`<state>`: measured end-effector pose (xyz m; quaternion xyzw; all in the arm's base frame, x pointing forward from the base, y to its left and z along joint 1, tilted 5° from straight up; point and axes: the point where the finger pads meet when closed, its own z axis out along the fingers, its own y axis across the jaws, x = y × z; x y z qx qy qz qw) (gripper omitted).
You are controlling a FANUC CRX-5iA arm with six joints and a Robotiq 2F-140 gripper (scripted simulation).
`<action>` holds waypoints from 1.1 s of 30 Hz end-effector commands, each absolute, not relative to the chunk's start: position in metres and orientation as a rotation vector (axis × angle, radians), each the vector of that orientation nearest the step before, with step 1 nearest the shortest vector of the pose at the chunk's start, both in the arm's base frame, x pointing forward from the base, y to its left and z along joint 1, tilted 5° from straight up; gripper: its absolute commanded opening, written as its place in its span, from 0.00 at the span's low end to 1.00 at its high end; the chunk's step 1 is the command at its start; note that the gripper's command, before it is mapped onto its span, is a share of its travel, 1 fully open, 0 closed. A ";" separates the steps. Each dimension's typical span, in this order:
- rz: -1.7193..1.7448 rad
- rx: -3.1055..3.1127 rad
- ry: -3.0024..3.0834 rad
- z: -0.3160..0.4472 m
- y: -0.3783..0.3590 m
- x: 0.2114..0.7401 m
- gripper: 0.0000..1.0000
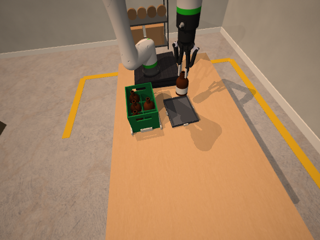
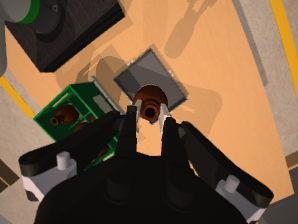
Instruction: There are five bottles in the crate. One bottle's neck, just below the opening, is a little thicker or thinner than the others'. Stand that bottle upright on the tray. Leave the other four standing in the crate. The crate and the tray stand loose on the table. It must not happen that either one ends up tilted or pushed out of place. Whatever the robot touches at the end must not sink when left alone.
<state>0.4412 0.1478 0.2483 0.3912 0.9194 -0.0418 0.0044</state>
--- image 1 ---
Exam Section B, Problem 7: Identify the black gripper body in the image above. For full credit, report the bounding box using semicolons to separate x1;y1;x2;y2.
177;29;196;52

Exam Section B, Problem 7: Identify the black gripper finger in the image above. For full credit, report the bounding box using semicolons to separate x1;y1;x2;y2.
172;42;184;76
185;45;199;78

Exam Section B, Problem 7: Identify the green bottle crate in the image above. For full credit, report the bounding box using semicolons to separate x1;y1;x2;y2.
125;85;160;133

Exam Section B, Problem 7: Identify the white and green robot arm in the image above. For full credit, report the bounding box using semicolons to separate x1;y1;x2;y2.
102;0;202;76

